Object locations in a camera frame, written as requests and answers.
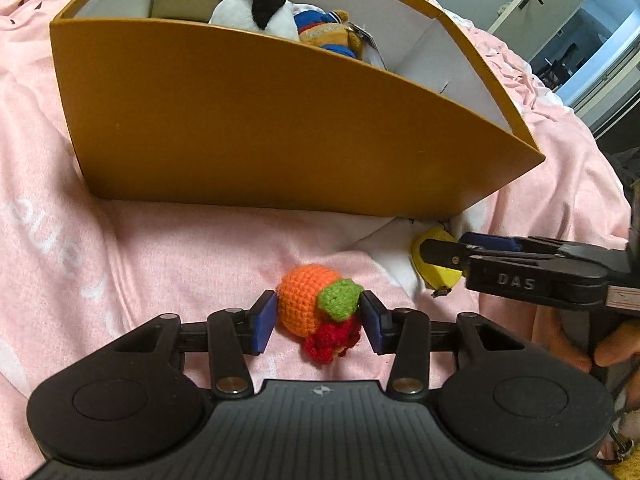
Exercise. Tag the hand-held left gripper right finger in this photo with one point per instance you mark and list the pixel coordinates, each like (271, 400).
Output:
(374, 322)

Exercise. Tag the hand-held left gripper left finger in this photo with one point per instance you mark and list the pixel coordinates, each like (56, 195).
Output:
(264, 322)

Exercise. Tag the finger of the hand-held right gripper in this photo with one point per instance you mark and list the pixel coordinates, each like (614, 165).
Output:
(440, 252)
(492, 242)

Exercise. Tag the yellow toy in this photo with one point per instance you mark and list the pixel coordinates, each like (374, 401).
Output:
(436, 276)

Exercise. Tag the crochet orange toy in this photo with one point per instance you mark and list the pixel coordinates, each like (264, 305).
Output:
(300, 300)

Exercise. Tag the orange cardboard box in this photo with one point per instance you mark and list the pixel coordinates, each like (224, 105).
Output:
(250, 125)

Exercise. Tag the bear plush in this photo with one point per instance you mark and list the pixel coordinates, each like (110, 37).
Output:
(325, 30)

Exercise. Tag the black and white plush toy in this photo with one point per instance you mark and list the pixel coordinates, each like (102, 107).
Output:
(235, 10)

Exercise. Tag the person's right hand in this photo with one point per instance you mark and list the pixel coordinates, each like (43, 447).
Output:
(615, 347)

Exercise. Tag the pink printed blanket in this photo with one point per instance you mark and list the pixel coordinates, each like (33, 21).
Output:
(150, 250)

